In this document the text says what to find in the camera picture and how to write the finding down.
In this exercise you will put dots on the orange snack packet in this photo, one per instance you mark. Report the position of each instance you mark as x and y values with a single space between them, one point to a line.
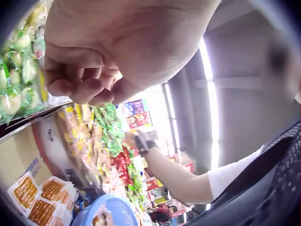
100 219

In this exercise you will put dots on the black wrist band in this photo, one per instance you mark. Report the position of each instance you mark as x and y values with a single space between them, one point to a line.
144 145

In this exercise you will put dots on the stack of red cartons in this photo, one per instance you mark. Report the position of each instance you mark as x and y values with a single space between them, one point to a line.
188 166

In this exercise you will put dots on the blue plastic basket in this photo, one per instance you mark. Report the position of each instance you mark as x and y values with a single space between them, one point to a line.
117 207

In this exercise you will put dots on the person's left fingers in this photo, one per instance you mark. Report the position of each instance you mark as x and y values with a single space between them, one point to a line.
94 87

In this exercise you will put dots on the person's left hand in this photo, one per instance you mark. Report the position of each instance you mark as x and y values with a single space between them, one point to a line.
131 40

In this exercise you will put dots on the person's right hand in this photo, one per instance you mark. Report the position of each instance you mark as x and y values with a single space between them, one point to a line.
130 139

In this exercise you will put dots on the long ceiling light strip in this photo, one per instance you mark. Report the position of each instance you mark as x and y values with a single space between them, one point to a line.
171 110
208 70

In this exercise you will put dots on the person's body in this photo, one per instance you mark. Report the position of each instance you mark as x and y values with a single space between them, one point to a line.
258 188

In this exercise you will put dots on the full shop shelf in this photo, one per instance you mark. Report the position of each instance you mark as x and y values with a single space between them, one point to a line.
75 134

